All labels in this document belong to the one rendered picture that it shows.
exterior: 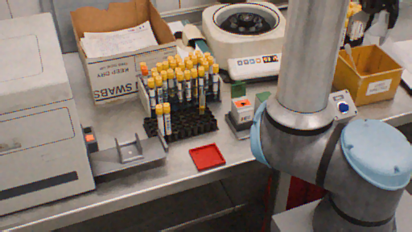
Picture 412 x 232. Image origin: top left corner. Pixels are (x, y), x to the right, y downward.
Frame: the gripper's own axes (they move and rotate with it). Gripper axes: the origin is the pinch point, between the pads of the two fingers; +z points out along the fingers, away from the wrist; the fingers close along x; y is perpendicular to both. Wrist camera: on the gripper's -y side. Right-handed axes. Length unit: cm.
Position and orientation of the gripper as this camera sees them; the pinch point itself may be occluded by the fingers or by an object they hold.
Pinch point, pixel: (375, 34)
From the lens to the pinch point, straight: 123.4
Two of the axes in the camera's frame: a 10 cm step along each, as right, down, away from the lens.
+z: 0.0, 7.7, 6.4
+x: 3.2, 6.1, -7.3
